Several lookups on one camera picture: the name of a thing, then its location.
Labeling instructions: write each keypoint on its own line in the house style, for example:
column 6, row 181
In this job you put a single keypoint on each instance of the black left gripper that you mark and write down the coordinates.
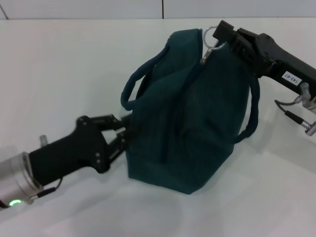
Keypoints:
column 71, row 150

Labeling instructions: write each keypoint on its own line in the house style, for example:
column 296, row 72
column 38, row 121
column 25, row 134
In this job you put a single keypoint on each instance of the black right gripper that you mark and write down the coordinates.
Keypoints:
column 281, row 64

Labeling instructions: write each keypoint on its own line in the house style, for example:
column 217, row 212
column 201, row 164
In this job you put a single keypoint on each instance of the dark teal insulated lunch bag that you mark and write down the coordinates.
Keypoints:
column 187, row 123

